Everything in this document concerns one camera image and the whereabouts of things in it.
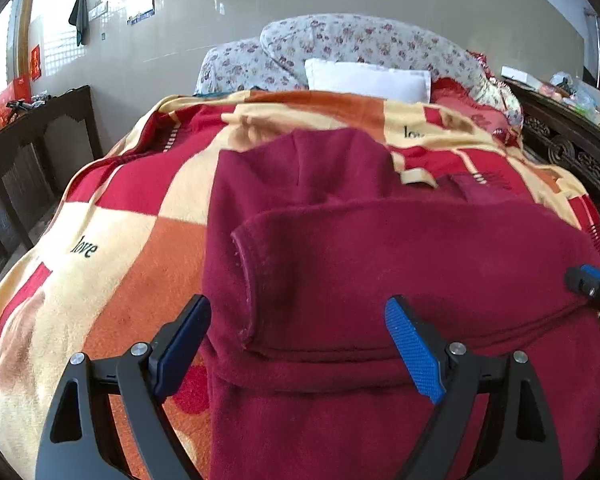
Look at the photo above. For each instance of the red pink pillow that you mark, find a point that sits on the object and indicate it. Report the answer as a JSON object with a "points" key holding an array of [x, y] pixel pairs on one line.
{"points": [[472, 107]]}

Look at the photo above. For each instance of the white pillow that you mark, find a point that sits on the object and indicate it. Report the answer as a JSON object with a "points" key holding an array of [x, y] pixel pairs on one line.
{"points": [[406, 86]]}

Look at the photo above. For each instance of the floral quilt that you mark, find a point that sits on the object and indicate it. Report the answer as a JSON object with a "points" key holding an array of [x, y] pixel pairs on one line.
{"points": [[274, 60]]}

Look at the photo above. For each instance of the red paper wall decoration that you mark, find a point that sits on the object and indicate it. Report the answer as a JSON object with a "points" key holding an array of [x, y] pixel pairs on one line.
{"points": [[35, 66]]}

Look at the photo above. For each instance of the dark cloth hanging on wall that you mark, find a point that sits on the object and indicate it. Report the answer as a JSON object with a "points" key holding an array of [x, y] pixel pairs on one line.
{"points": [[79, 20]]}

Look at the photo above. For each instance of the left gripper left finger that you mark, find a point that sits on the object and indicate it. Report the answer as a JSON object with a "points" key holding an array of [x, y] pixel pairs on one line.
{"points": [[80, 439]]}

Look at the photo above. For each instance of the maroon fleece sweater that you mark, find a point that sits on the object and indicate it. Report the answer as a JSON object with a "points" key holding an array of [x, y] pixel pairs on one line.
{"points": [[320, 259]]}

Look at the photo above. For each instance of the clutter on headboard shelf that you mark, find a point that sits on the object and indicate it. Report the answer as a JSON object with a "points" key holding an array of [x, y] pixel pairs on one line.
{"points": [[581, 98]]}

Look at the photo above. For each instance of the dark wooden side table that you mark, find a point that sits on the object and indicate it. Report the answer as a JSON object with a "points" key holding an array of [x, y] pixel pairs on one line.
{"points": [[28, 184]]}

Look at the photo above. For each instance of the dark carved wooden headboard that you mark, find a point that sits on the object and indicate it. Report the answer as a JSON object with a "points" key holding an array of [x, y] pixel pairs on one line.
{"points": [[557, 134]]}

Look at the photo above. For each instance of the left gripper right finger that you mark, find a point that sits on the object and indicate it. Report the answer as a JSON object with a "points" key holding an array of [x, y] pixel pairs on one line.
{"points": [[517, 438]]}

